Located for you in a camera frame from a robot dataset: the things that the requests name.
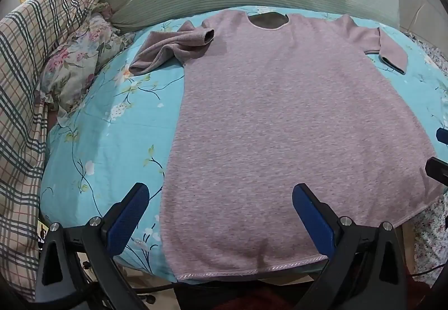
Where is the thin wall wire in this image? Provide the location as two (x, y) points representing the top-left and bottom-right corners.
(412, 0), (426, 24)

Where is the floral ruffled pillow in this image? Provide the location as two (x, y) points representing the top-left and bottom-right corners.
(38, 4), (135, 122)

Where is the pink knit shirt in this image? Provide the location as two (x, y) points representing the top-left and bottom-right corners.
(129, 11), (448, 283)

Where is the blue floral bedsheet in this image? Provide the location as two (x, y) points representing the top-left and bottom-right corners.
(38, 5), (448, 283)

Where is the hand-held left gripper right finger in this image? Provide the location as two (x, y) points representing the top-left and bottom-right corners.
(292, 183), (409, 310)

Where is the plaid blanket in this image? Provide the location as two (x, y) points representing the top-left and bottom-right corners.
(0, 0), (130, 300)

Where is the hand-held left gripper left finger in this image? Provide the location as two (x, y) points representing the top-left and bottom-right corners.
(35, 182), (151, 310)

